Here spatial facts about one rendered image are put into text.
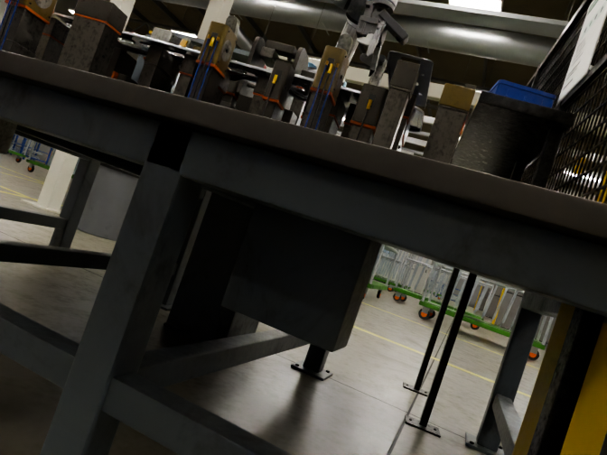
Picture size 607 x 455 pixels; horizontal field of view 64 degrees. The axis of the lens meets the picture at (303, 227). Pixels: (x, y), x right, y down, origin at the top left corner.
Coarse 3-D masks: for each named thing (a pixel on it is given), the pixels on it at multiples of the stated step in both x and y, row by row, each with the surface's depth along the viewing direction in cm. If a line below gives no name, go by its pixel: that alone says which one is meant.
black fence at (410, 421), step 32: (576, 32) 152; (544, 64) 191; (576, 96) 124; (576, 128) 114; (576, 160) 105; (576, 192) 98; (448, 288) 253; (576, 320) 72; (448, 352) 192; (576, 352) 70; (416, 384) 252; (576, 384) 70; (544, 416) 72; (544, 448) 70
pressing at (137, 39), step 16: (64, 16) 159; (128, 32) 154; (128, 48) 175; (144, 48) 167; (176, 48) 155; (240, 64) 146; (256, 80) 159; (304, 80) 143; (304, 96) 158; (352, 96) 142; (416, 112) 137; (416, 128) 152
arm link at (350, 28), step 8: (352, 0) 190; (360, 0) 190; (344, 8) 194; (352, 8) 193; (360, 8) 192; (352, 16) 196; (352, 24) 198; (344, 32) 203; (352, 32) 201; (352, 48) 207; (344, 80) 220
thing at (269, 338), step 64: (0, 128) 137; (64, 128) 89; (128, 128) 84; (192, 192) 84; (256, 192) 75; (320, 192) 71; (384, 192) 68; (0, 256) 152; (64, 256) 175; (128, 256) 80; (256, 256) 100; (320, 256) 96; (448, 256) 64; (512, 256) 62; (576, 256) 60; (0, 320) 88; (128, 320) 79; (320, 320) 94; (64, 384) 82; (128, 384) 79; (512, 384) 189; (64, 448) 79; (192, 448) 73; (256, 448) 72; (512, 448) 123
